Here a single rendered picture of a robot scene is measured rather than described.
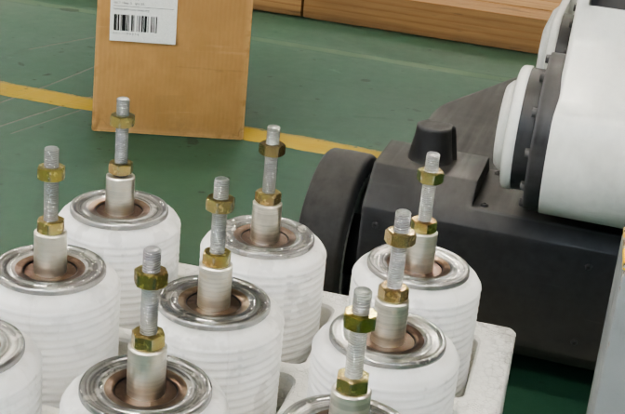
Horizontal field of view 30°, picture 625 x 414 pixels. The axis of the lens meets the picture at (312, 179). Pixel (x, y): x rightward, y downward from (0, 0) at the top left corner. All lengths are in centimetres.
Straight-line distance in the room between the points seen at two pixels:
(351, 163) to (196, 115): 66
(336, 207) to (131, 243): 35
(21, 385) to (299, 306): 25
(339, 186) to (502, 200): 16
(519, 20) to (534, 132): 163
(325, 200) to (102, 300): 43
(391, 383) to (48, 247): 25
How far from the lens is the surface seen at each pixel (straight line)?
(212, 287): 76
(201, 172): 171
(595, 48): 102
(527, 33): 262
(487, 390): 86
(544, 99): 100
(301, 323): 88
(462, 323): 85
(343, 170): 120
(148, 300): 65
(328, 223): 117
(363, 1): 267
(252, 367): 76
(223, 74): 182
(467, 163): 122
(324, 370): 74
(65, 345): 79
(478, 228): 115
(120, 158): 90
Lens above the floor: 61
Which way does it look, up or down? 21 degrees down
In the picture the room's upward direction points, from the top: 6 degrees clockwise
